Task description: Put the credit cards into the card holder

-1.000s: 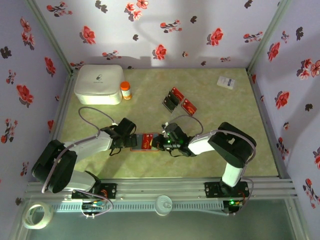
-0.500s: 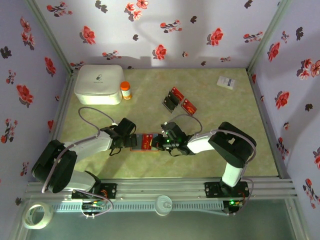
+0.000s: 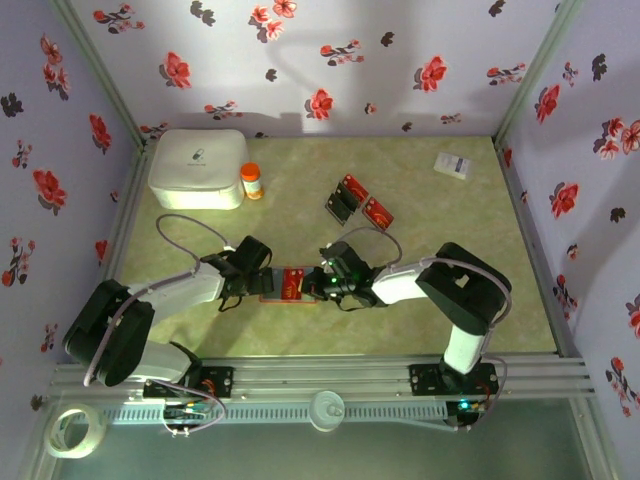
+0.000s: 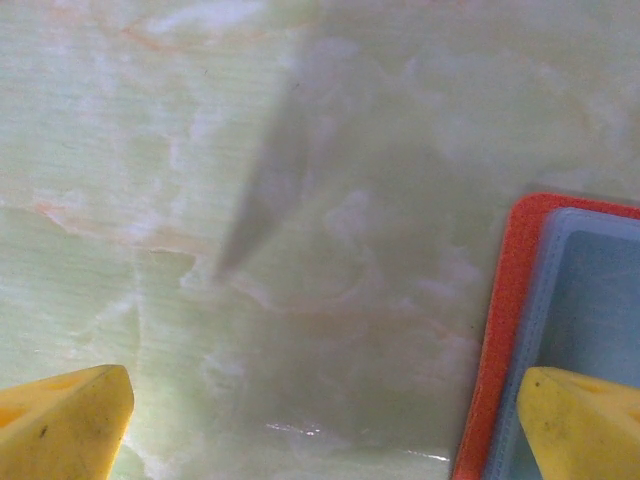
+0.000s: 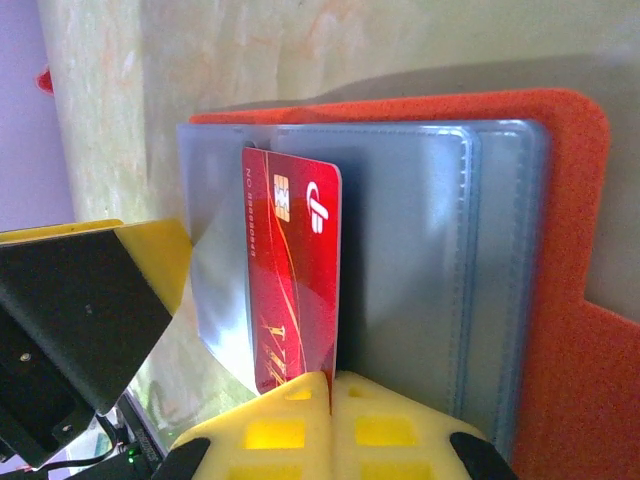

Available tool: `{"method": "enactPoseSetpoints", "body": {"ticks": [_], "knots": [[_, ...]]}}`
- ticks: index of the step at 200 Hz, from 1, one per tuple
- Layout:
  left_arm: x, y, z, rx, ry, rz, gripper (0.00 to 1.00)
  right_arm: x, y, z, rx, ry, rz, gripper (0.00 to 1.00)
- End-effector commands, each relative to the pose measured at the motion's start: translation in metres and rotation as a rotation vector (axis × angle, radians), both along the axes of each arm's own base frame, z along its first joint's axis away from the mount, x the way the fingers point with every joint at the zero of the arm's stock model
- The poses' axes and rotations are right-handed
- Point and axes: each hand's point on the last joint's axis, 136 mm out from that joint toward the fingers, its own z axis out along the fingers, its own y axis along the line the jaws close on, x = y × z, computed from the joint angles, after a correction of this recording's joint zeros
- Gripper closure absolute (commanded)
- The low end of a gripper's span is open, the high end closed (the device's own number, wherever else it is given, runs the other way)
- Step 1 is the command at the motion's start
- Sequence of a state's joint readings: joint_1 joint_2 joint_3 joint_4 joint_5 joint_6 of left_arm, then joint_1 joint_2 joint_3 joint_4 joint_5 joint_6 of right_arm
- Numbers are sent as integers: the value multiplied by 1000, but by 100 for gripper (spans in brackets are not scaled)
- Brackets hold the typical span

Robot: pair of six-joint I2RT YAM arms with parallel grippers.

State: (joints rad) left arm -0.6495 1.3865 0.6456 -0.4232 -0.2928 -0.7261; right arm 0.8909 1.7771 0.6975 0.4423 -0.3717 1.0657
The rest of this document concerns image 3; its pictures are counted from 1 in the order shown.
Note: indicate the clear tape roll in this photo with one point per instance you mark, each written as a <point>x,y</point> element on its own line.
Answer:
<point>96,426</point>

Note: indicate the red and black packets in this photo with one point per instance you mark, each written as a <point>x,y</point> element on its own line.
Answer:
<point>367,222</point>

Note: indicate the small white box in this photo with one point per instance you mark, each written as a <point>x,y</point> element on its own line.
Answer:
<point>452,165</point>

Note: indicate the aluminium front rail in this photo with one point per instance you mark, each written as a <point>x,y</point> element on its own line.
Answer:
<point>320,375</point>

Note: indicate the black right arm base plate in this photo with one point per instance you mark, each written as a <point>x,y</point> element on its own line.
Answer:
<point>425,380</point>

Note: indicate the orange pill bottle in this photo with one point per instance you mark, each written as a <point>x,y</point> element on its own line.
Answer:
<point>252,180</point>

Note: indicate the orange card holder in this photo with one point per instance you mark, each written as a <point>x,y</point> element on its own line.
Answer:
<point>276,285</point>

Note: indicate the small controller circuit board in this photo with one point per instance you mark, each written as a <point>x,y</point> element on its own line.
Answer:
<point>467,407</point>
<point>186,412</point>

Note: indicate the white medicine case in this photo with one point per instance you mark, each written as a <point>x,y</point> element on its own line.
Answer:
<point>195,165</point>

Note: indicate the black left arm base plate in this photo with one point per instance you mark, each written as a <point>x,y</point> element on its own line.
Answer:
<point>220,382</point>

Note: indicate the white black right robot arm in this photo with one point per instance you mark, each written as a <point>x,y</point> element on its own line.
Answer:
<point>465,290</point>

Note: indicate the red VIP card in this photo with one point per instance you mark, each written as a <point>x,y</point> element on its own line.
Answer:
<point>294,285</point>
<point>356,186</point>
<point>379,214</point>

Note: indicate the black VIP card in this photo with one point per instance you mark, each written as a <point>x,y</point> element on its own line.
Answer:
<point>337,211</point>
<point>347,199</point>

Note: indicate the aluminium corner post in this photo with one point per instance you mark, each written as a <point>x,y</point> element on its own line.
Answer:
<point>95,75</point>
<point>537,70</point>

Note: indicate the aluminium side rail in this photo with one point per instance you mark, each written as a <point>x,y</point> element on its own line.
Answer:
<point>131,200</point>
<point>525,235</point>

